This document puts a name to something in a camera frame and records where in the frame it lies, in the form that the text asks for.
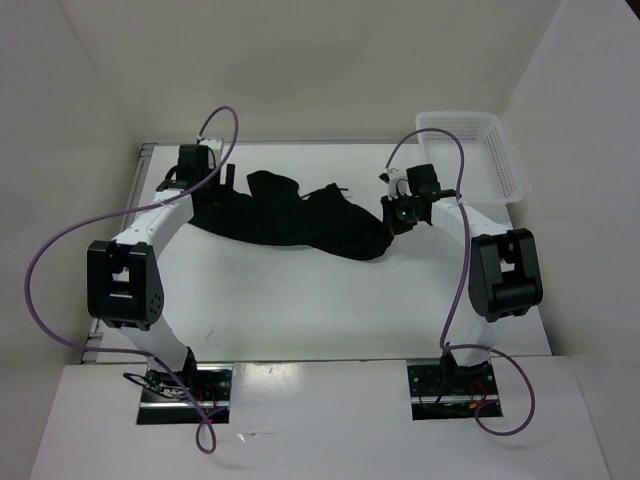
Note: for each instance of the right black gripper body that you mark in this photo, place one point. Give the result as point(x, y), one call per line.
point(401, 213)

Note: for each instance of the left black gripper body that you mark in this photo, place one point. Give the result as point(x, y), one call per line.
point(217, 193)

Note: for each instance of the black shorts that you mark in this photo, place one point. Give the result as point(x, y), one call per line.
point(274, 214)

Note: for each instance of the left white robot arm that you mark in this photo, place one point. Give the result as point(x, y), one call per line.
point(124, 288)

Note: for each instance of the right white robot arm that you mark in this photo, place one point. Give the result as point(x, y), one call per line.
point(500, 274)

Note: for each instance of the white perforated plastic basket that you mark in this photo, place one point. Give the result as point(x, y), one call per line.
point(491, 173)

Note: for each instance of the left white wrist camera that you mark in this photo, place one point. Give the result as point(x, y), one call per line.
point(216, 146)

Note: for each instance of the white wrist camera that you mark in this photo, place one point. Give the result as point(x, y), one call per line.
point(216, 146)
point(397, 183)

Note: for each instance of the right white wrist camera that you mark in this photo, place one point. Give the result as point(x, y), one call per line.
point(397, 183)

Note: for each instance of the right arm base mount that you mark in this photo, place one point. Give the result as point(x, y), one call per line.
point(439, 391)

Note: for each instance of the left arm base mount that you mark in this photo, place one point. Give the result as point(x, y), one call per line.
point(163, 402)

